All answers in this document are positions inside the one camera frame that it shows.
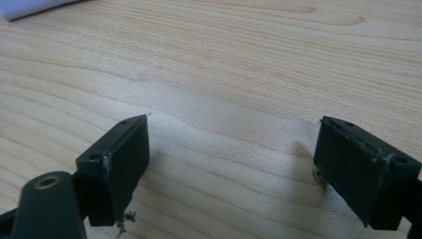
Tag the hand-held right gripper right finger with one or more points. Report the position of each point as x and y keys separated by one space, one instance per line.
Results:
x=361 y=172

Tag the white paper sheet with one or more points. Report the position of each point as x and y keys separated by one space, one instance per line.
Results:
x=26 y=7

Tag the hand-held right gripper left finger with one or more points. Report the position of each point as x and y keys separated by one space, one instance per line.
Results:
x=116 y=159

